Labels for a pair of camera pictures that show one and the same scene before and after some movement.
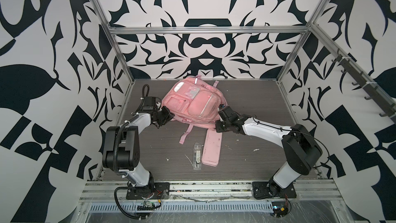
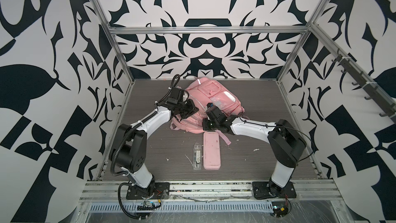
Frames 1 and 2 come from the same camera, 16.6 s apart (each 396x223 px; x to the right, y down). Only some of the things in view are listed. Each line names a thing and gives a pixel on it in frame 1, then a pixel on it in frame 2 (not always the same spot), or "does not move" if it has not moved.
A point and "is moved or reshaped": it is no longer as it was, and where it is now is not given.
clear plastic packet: [197, 158] does not move
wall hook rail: [370, 88] does not move
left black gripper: [167, 115] -> [193, 109]
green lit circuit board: [280, 209] does not move
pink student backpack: [196, 102] is moved or reshaped
